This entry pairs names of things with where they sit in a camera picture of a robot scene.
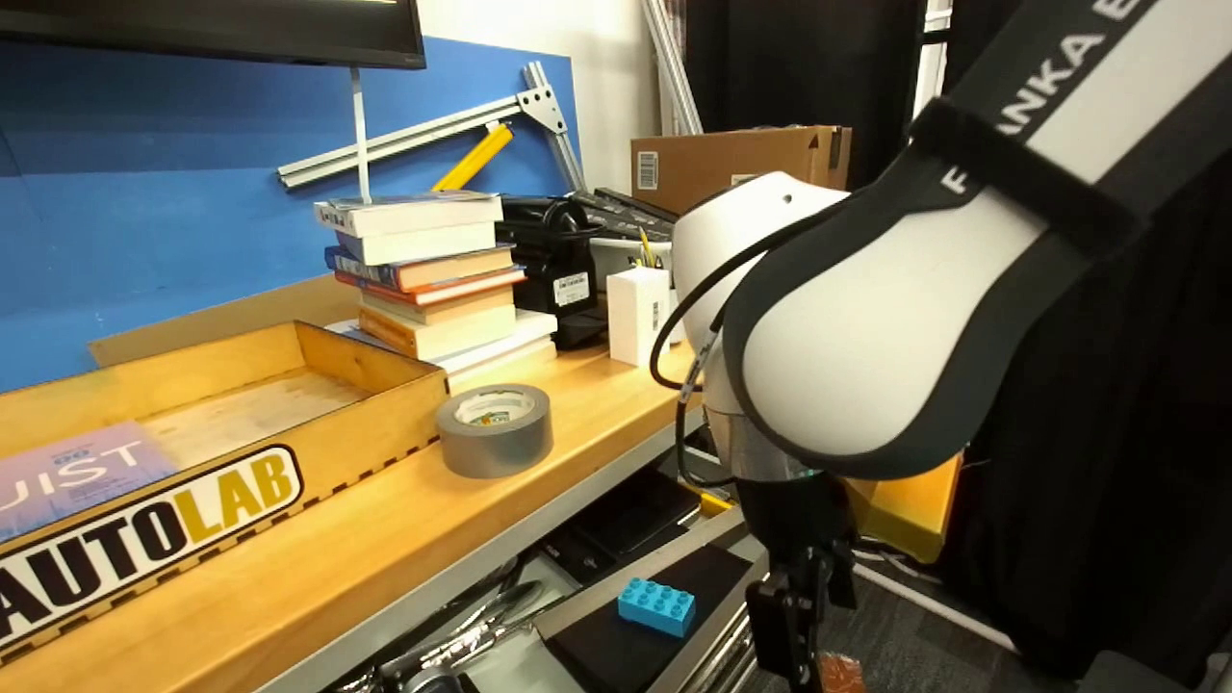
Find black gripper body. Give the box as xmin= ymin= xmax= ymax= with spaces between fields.
xmin=741 ymin=473 xmax=855 ymax=687

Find blue lego brick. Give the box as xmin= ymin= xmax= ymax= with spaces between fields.
xmin=615 ymin=576 xmax=696 ymax=637

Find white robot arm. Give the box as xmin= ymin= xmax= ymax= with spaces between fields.
xmin=669 ymin=0 xmax=1232 ymax=693

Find white small box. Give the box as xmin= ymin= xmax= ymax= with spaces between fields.
xmin=603 ymin=264 xmax=669 ymax=367

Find large cardboard box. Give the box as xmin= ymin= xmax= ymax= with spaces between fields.
xmin=633 ymin=123 xmax=851 ymax=213

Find stack of books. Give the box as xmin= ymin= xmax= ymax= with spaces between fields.
xmin=316 ymin=191 xmax=558 ymax=390

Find yellow level bar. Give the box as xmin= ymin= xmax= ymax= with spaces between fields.
xmin=430 ymin=123 xmax=511 ymax=191

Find wooden Autolab tray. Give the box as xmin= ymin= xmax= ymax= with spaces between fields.
xmin=0 ymin=324 xmax=447 ymax=659

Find black monitor screen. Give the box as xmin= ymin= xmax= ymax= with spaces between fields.
xmin=0 ymin=0 xmax=429 ymax=70

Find purple UIST booklet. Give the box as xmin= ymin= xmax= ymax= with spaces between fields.
xmin=0 ymin=423 xmax=176 ymax=540

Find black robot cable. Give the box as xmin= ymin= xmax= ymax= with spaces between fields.
xmin=648 ymin=213 xmax=825 ymax=491

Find grey duct tape roll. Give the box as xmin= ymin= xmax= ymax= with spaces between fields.
xmin=434 ymin=383 xmax=555 ymax=478

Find black device with handle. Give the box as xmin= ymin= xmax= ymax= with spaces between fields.
xmin=497 ymin=196 xmax=603 ymax=351

